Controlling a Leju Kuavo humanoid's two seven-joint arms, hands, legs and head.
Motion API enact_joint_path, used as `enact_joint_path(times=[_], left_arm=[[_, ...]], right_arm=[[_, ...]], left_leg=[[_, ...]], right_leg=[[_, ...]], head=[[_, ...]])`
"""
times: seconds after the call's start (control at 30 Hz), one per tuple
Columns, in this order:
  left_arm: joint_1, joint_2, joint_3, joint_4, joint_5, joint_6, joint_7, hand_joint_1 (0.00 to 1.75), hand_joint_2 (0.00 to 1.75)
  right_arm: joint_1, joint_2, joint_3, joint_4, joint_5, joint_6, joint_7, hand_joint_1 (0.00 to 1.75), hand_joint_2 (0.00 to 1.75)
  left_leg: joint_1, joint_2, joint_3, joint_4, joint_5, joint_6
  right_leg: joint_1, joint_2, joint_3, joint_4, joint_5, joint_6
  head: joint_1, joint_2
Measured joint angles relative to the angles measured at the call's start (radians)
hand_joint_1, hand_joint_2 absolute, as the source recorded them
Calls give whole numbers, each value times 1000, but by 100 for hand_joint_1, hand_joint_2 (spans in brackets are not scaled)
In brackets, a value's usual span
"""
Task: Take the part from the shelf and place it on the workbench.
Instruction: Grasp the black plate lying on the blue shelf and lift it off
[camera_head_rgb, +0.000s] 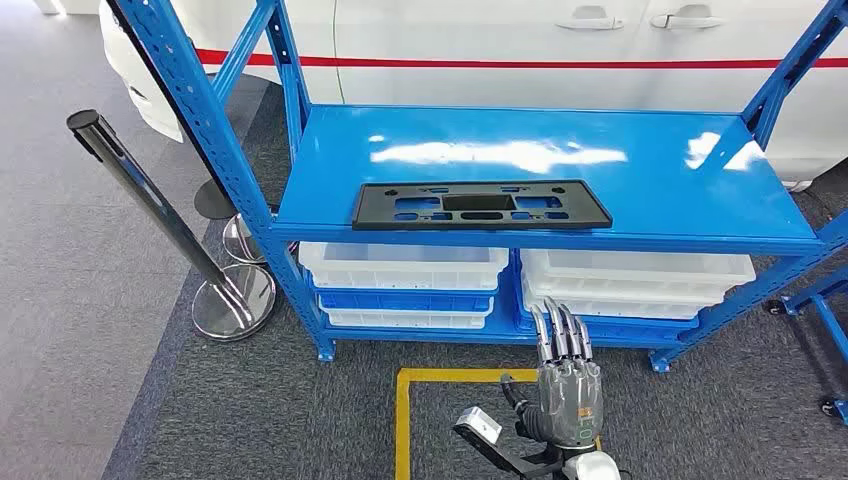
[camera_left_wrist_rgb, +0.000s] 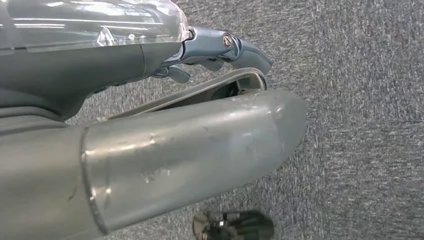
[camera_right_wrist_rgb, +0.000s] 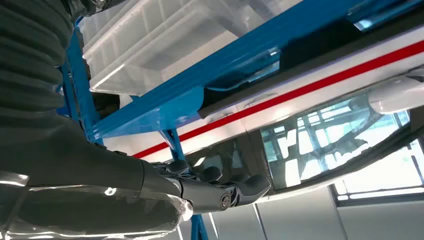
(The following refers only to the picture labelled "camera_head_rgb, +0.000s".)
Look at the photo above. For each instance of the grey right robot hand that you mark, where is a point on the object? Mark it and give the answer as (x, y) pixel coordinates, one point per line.
(570, 404)

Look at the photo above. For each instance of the black plastic plate holder part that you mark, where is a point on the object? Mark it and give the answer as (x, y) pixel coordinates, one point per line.
(397, 215)

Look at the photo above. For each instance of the white plastic bin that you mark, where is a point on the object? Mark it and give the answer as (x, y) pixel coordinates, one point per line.
(636, 265)
(397, 320)
(629, 301)
(397, 265)

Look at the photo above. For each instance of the blue metal shelf rack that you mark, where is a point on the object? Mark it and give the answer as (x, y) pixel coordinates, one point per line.
(662, 199)

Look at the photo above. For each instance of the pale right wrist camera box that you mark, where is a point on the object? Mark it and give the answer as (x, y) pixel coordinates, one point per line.
(478, 425)

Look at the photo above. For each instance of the blue cart frame with casters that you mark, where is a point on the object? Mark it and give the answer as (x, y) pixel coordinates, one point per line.
(831, 324)

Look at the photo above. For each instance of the white car with red stripe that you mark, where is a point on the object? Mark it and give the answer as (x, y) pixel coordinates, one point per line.
(464, 33)

